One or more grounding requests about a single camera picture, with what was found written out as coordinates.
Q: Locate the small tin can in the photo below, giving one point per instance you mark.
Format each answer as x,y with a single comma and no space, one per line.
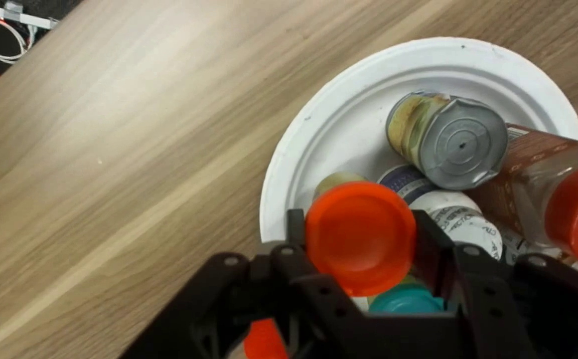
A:
456,140

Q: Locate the large white pill bottle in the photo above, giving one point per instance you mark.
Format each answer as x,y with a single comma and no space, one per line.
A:
466,222

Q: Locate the small tub teal lid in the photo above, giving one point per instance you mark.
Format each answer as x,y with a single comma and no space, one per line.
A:
406,300

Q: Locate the yellow tub orange lid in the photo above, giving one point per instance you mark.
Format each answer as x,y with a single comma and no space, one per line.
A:
362,236

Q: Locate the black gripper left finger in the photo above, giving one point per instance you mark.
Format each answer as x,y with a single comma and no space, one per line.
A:
236,306

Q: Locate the white paper plate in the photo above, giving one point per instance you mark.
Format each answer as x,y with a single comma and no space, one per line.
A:
342,126

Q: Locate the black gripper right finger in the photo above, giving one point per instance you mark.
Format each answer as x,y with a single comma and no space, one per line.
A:
529,306

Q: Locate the brown spice bottle orange cap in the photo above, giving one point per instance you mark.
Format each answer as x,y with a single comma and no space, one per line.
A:
555,192

